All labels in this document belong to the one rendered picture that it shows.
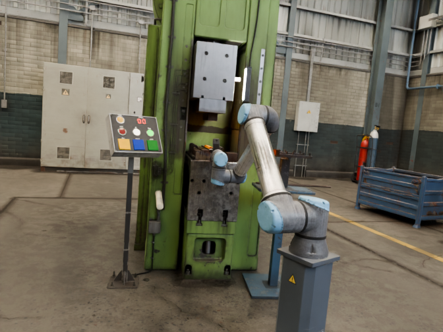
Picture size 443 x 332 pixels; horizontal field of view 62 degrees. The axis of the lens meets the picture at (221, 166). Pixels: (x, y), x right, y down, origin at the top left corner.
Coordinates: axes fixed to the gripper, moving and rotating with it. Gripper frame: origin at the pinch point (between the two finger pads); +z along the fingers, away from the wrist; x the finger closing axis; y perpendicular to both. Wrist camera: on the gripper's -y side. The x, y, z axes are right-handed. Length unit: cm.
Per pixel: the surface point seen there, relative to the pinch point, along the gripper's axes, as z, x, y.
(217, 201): -4.2, 6.3, 37.9
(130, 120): -10, -60, -17
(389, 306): -48, 129, 97
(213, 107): 4.6, -2.2, -30.6
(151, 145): -14.1, -44.2, -1.2
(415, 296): -33, 162, 98
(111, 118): -15, -71, -17
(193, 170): -3.6, -13.6, 15.9
